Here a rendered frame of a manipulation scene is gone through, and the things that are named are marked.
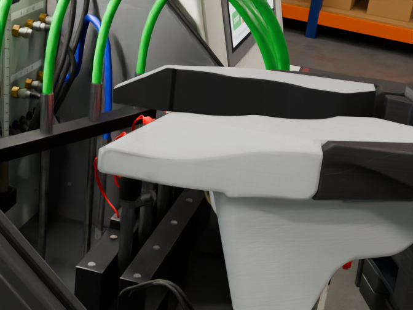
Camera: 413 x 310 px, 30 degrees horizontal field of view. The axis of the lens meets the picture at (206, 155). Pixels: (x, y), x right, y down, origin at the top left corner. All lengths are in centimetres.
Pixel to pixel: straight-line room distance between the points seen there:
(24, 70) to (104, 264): 40
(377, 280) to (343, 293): 263
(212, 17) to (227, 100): 109
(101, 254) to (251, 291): 86
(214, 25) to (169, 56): 13
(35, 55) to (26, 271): 69
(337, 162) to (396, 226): 4
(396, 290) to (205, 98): 9
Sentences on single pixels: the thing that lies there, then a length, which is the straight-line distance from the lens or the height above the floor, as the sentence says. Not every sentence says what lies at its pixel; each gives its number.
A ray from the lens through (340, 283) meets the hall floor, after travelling 296.
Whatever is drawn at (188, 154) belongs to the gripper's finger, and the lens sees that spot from 19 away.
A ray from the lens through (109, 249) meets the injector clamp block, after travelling 108.
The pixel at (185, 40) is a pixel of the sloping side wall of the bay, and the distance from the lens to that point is 125.
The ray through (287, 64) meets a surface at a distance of 89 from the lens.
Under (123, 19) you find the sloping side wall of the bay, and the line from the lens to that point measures 128.
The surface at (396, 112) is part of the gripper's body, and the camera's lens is 26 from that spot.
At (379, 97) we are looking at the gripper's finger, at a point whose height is 146.
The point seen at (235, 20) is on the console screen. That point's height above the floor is 119.
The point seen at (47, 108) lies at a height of 114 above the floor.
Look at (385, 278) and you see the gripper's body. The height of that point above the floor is 141.
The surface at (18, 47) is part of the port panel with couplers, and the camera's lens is 126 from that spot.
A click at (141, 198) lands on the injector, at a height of 108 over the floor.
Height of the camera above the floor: 154
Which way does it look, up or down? 24 degrees down
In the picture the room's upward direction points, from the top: 7 degrees clockwise
